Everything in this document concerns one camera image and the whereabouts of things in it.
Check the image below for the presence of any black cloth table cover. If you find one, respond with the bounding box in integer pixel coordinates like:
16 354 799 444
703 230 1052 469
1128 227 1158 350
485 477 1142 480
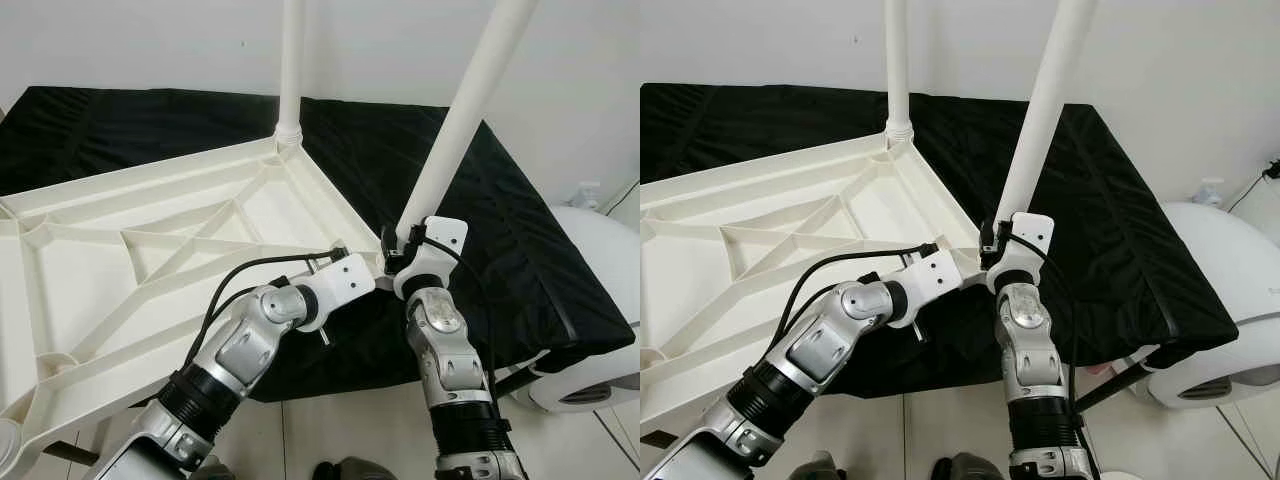
640 83 1241 399
0 85 638 403

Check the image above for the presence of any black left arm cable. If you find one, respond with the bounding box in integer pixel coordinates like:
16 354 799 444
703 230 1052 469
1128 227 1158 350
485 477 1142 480
770 240 941 356
185 245 351 366

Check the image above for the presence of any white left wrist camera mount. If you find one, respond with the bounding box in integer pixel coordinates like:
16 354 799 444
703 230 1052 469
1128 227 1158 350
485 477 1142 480
300 252 377 333
888 248 963 329

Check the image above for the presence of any black wall power cable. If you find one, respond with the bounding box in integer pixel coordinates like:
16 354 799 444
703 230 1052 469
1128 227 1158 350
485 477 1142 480
1228 158 1280 213

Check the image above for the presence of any white plastic children table top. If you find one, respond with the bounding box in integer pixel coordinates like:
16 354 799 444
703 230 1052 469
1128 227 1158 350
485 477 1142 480
0 135 396 476
640 132 986 436

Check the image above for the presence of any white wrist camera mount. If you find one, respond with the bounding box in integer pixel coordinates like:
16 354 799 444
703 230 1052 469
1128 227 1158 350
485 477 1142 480
888 248 963 329
985 211 1056 294
393 215 469 301
300 252 377 333

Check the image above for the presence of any grey robot right foot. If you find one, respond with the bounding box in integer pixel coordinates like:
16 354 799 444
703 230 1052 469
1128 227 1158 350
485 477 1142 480
932 452 1006 480
312 457 399 480

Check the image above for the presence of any white round appliance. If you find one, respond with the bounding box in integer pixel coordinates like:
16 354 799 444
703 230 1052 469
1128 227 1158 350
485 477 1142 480
1130 200 1280 409
525 205 641 413

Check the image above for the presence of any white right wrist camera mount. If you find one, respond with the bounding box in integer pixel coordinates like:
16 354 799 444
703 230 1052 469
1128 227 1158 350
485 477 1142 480
985 211 1056 294
393 215 469 301

